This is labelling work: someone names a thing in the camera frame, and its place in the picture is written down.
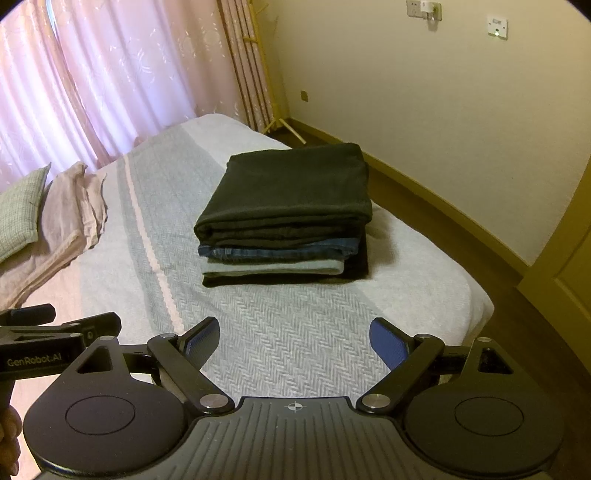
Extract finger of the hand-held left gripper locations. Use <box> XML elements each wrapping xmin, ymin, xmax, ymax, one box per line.
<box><xmin>0</xmin><ymin>304</ymin><xmax>56</xmax><ymax>328</ymax></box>
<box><xmin>55</xmin><ymin>312</ymin><xmax>122</xmax><ymax>340</ymax></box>

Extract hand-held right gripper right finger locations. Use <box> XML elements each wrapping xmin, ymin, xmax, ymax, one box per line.
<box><xmin>355</xmin><ymin>317</ymin><xmax>515</xmax><ymax>413</ymax></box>

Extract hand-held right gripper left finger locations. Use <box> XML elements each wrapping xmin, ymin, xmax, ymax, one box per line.
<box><xmin>76</xmin><ymin>316</ymin><xmax>234</xmax><ymax>414</ymax></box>

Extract dark green shorts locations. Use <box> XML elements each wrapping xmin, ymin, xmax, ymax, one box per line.
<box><xmin>194</xmin><ymin>143</ymin><xmax>374</xmax><ymax>247</ymax></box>

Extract person's left hand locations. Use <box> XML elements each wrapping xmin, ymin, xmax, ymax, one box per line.
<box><xmin>0</xmin><ymin>408</ymin><xmax>23</xmax><ymax>462</ymax></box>

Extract folded black garment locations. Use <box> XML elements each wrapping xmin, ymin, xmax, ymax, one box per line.
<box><xmin>202</xmin><ymin>231</ymin><xmax>370</xmax><ymax>288</ymax></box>

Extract folded grey garment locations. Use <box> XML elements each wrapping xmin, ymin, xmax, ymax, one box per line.
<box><xmin>201</xmin><ymin>256</ymin><xmax>348</xmax><ymax>278</ymax></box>

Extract green cushion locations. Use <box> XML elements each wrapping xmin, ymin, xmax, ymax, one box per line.
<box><xmin>0</xmin><ymin>162</ymin><xmax>51</xmax><ymax>264</ymax></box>

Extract beige pillow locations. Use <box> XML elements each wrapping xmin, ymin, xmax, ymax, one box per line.
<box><xmin>0</xmin><ymin>161</ymin><xmax>109</xmax><ymax>310</ymax></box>

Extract folded blue jeans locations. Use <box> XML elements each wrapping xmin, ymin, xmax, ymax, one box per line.
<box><xmin>198</xmin><ymin>236</ymin><xmax>366</xmax><ymax>262</ymax></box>

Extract yellow wooden baseboard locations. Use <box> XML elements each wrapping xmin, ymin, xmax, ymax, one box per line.
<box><xmin>288</xmin><ymin>117</ymin><xmax>532</xmax><ymax>278</ymax></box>

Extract yellow wooden door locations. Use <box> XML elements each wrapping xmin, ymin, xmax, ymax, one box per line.
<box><xmin>516</xmin><ymin>157</ymin><xmax>591</xmax><ymax>326</ymax></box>

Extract pink sheer curtain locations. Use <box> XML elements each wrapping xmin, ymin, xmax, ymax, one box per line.
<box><xmin>0</xmin><ymin>0</ymin><xmax>241</xmax><ymax>185</ymax></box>

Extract yellow wooden coat stand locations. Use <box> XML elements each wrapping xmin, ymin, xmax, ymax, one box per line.
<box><xmin>248</xmin><ymin>0</ymin><xmax>306</xmax><ymax>145</ymax></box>

